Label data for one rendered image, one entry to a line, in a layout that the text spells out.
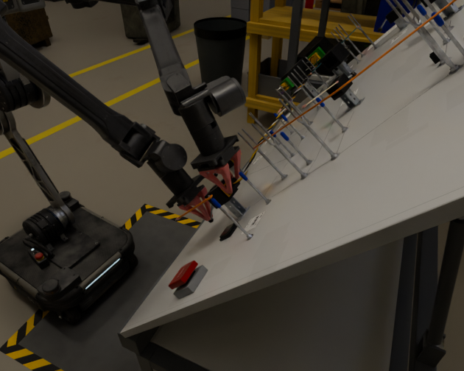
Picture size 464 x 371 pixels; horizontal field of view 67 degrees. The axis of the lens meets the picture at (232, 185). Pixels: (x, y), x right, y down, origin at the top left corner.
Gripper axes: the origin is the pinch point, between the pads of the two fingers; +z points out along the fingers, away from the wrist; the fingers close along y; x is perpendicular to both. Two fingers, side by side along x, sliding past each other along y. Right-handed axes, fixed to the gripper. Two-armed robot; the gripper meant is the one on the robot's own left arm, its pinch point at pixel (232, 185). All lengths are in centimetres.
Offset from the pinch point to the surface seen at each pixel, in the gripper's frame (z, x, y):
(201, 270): 6.6, 0.0, -18.5
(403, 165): -8.3, -37.2, -14.0
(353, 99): -4.0, -21.9, 24.1
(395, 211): -8.3, -37.5, -22.5
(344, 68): -2, -11, 58
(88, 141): 14, 243, 128
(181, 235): 74, 119, 70
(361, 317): 49, -14, 7
